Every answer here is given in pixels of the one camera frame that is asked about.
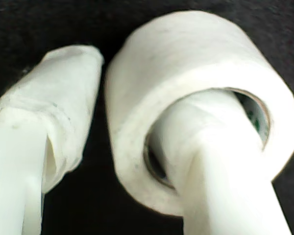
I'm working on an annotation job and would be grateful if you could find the white tape roll green core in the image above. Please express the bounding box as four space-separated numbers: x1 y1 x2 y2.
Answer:
103 9 294 217

